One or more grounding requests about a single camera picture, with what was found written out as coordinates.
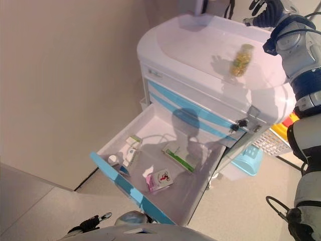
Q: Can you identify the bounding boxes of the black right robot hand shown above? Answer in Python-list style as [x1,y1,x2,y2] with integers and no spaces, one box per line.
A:
[242,0,287,28]

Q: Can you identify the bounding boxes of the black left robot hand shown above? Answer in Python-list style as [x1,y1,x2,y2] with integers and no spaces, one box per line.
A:
[77,211,113,233]

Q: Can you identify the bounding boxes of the blue fronted white drawer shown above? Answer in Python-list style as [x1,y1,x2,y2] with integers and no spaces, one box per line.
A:
[90,103,227,225]

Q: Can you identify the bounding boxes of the clear bottle yellow capsules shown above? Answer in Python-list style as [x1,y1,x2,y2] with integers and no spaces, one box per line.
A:
[229,44,254,77]

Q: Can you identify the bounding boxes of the white medicine box blue print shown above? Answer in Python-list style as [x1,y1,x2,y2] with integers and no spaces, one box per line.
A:
[121,147,140,168]

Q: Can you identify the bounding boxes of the grey left robot leg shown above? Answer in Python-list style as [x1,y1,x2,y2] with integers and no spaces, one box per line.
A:
[114,210,152,227]

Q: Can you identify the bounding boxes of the grey robot torso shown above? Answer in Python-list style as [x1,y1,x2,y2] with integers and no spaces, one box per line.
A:
[56,224,214,241]

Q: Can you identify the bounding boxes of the small white capped bottle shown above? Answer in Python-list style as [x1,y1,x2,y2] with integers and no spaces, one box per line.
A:
[108,154,121,167]

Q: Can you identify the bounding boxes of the white medical cart blue drawers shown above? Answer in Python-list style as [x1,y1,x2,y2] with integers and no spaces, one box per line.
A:
[136,14,297,182]

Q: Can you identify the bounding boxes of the white packet red print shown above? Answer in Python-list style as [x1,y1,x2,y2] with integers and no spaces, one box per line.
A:
[152,168,175,188]

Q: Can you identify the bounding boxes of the small white green box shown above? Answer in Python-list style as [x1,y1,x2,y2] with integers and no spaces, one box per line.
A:
[125,135,143,149]

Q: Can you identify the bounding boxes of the green and white flat box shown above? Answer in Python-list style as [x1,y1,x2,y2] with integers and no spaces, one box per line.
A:
[162,146,198,173]

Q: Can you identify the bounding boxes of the yellow sharps container red lid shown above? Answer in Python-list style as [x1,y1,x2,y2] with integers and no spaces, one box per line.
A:
[272,112,299,138]

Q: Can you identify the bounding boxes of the black cart keys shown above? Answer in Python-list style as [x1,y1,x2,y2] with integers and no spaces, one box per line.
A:
[229,119,249,133]

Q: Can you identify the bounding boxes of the white perforated side basket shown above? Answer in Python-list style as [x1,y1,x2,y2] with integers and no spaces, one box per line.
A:
[252,129,293,157]

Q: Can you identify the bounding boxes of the blue lidded waste bin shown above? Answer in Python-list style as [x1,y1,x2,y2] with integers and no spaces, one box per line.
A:
[225,145,264,182]

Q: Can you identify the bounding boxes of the black hanging strap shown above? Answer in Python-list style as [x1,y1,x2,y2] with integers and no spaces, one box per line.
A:
[224,0,235,19]

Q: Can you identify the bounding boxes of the white cable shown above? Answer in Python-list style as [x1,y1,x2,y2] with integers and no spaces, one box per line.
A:
[140,134,177,152]

